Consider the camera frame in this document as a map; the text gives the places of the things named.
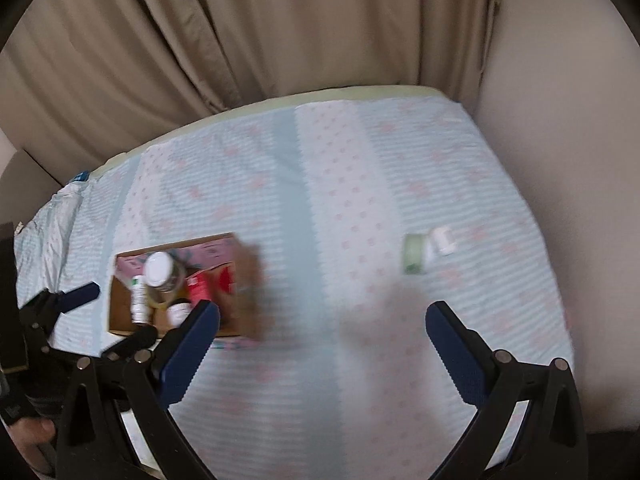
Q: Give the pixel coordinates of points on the yellow tape roll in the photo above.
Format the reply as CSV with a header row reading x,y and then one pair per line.
x,y
176,280

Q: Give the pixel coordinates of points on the light blue printed bed sheet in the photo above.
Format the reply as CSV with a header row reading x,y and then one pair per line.
x,y
375,185

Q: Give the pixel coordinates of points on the small red bottle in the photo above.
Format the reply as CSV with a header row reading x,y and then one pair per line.
x,y
198,287

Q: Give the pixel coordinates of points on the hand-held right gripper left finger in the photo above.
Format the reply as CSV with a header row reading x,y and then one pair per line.
x,y
192,355

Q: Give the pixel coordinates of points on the pink patterned cardboard box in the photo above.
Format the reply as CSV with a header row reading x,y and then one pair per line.
x,y
245,285

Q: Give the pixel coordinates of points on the person's left hand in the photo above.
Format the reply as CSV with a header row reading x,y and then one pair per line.
x,y
35,431

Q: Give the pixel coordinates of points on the small white jar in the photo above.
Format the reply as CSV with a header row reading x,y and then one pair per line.
x,y
442,241
177,315

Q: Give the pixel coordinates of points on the beige curtain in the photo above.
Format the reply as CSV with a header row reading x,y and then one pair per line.
x,y
250,35

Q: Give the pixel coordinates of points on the white pill bottle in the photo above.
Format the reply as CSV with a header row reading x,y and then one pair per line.
x,y
140,300

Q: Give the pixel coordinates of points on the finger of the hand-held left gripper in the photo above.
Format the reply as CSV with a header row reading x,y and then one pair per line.
x,y
75,295
135,340

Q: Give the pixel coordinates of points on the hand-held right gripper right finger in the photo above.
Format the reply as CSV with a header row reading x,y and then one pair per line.
x,y
455,355

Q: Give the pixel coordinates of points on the light blue crumpled blanket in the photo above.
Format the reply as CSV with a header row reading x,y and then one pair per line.
x,y
50,220

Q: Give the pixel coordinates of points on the small blue cloth item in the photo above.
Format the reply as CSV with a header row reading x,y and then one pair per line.
x,y
80,176

